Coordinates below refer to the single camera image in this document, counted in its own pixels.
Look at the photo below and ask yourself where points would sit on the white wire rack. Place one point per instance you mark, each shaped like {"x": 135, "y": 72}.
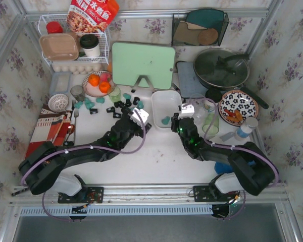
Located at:
{"x": 104, "y": 40}

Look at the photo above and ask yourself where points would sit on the black mesh organizer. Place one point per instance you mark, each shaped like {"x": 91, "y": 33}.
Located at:
{"x": 186, "y": 30}

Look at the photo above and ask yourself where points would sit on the round cork coaster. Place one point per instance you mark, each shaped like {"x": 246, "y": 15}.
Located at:
{"x": 208, "y": 37}

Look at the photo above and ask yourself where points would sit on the green translucent cup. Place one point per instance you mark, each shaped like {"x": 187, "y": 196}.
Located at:
{"x": 114, "y": 94}

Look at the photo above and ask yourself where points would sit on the black frying pan with lid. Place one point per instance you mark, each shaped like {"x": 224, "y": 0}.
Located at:
{"x": 224, "y": 70}

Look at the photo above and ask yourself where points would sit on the floral patterned plate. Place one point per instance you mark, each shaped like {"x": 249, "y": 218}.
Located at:
{"x": 236, "y": 106}

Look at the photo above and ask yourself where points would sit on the clear lidded container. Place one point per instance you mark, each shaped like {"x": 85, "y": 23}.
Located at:
{"x": 60, "y": 83}

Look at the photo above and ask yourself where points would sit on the white coffee cup black lid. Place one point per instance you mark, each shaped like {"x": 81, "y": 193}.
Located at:
{"x": 90, "y": 45}

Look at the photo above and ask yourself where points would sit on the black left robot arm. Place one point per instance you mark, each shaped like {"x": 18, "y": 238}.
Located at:
{"x": 41, "y": 169}

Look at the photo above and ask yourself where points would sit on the grey glass cup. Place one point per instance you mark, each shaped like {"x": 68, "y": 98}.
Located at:
{"x": 78, "y": 93}

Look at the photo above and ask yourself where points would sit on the green cup right side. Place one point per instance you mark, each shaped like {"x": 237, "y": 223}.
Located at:
{"x": 211, "y": 124}

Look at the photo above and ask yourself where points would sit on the striped red cloth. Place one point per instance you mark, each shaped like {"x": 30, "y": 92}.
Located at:
{"x": 51, "y": 126}

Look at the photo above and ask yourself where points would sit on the green cutting board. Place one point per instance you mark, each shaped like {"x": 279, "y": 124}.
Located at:
{"x": 132, "y": 60}

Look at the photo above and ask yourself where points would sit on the blue sponge cloth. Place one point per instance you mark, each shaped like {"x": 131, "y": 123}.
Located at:
{"x": 221, "y": 168}

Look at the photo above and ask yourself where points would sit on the brown square container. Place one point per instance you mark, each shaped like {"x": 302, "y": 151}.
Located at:
{"x": 60, "y": 46}

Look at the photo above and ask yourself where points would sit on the red snack bag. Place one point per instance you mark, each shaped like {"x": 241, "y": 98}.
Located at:
{"x": 91, "y": 16}

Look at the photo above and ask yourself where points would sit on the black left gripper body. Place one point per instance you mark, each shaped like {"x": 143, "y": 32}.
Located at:
{"x": 126, "y": 111}

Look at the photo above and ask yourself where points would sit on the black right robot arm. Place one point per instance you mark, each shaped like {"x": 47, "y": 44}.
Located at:
{"x": 252, "y": 170}

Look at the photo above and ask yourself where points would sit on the teal coffee capsule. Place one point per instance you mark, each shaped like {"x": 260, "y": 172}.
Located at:
{"x": 165, "y": 121}

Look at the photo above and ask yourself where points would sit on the red jar lid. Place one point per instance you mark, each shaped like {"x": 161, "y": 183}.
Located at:
{"x": 54, "y": 27}

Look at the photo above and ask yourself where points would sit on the white round strainer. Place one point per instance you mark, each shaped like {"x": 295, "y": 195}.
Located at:
{"x": 58, "y": 102}

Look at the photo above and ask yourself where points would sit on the egg carton tray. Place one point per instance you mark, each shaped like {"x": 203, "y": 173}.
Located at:
{"x": 78, "y": 68}

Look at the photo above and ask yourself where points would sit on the black coffee capsule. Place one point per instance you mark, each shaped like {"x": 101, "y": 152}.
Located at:
{"x": 116, "y": 115}
{"x": 111, "y": 110}

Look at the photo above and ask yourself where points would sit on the grey blue rectangular tray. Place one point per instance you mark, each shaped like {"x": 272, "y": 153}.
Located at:
{"x": 189, "y": 84}

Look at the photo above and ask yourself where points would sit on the white storage basket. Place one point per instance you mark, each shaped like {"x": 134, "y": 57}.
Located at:
{"x": 164, "y": 103}

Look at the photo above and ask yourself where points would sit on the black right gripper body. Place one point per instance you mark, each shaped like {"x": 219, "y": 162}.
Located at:
{"x": 175, "y": 122}

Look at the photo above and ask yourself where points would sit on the white bottle blue label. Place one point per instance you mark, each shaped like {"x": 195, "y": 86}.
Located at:
{"x": 246, "y": 128}

